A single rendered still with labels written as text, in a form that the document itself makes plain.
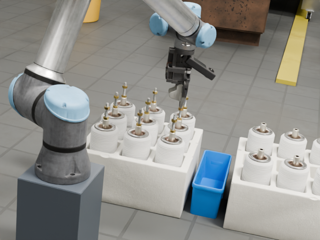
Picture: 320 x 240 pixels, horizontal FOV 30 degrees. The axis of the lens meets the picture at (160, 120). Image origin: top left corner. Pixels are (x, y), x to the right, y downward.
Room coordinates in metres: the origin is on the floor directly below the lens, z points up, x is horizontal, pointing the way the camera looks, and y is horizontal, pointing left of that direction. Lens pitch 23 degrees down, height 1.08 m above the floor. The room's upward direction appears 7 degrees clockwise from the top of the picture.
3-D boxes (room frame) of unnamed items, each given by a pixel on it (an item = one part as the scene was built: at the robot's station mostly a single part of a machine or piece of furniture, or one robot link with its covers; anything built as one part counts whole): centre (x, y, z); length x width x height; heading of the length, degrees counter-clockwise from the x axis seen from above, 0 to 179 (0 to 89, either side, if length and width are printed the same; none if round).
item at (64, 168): (1.42, 0.25, 0.35); 0.15 x 0.15 x 0.10
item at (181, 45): (1.94, -0.05, 0.56); 0.08 x 0.08 x 0.05
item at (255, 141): (2.01, -0.38, 0.16); 0.10 x 0.10 x 0.18
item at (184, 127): (1.95, -0.07, 0.25); 0.08 x 0.08 x 0.01
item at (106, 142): (1.87, 0.19, 0.16); 0.10 x 0.10 x 0.18
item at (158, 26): (1.86, 0.00, 0.64); 0.11 x 0.11 x 0.08; 48
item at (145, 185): (1.96, 0.05, 0.09); 0.39 x 0.39 x 0.18; 81
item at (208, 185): (1.92, -0.21, 0.06); 0.30 x 0.11 x 0.12; 170
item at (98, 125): (1.87, 0.19, 0.25); 0.08 x 0.08 x 0.01
